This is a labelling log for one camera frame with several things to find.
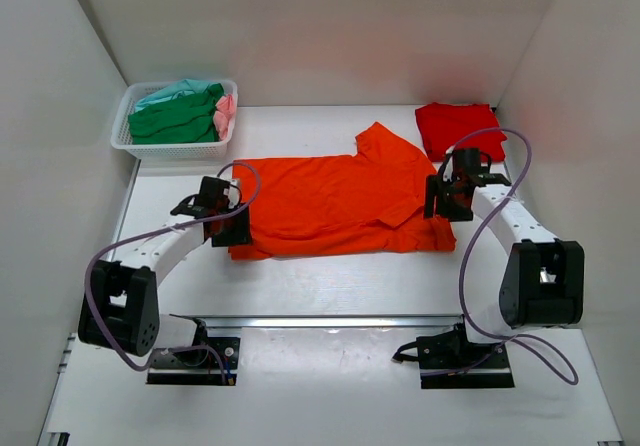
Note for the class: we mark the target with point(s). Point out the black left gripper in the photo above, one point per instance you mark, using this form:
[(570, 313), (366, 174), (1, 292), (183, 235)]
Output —
[(241, 233)]

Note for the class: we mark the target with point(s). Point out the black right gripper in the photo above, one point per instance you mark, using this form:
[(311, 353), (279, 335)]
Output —
[(434, 187)]

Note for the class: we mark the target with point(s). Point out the orange t shirt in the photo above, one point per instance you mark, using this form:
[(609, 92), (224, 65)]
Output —
[(371, 201)]

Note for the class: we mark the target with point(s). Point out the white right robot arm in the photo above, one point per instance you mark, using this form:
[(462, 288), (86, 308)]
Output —
[(543, 282)]

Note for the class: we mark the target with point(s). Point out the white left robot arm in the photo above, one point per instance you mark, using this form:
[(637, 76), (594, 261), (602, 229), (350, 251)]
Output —
[(122, 308)]

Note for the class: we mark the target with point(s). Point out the folded red t shirt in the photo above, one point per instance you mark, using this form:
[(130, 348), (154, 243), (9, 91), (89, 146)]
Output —
[(443, 125)]

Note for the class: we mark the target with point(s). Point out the green t shirt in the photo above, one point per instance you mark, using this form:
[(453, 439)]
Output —
[(185, 119)]

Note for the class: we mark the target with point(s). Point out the pink t shirt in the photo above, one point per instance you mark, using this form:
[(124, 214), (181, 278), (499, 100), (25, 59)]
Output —
[(225, 110)]

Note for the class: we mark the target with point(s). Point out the white plastic laundry basket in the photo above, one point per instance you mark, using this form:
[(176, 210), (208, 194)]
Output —
[(121, 139)]

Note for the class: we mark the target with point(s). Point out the teal t shirt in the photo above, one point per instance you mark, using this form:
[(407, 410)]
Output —
[(182, 88)]

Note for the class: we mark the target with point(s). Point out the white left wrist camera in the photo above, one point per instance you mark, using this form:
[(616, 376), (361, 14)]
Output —
[(234, 193)]

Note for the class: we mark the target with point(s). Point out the aluminium table rail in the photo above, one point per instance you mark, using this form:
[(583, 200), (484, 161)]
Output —
[(370, 290)]

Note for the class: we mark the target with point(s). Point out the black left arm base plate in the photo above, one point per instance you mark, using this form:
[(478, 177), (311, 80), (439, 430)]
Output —
[(200, 368)]

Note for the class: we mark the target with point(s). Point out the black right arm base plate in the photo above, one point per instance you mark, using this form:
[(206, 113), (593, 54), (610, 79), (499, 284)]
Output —
[(448, 360)]

